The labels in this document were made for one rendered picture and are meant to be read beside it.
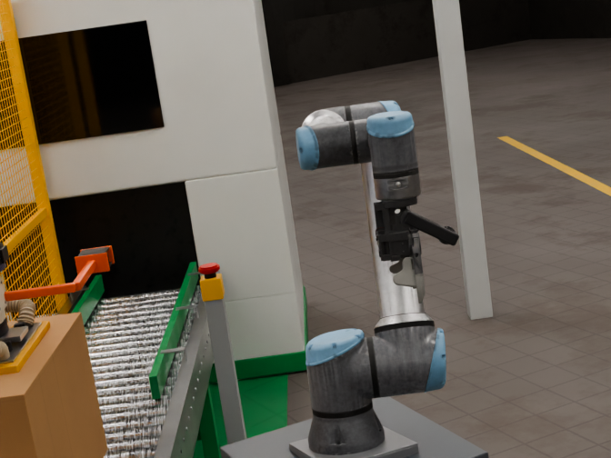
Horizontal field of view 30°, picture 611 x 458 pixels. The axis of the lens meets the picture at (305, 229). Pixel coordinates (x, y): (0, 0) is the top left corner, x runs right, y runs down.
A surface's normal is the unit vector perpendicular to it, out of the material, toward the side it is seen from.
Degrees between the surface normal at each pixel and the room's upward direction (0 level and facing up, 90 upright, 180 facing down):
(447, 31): 90
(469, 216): 90
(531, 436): 0
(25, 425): 91
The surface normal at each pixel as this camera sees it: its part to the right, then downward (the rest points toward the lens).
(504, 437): -0.14, -0.97
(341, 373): 0.01, 0.11
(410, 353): -0.05, -0.19
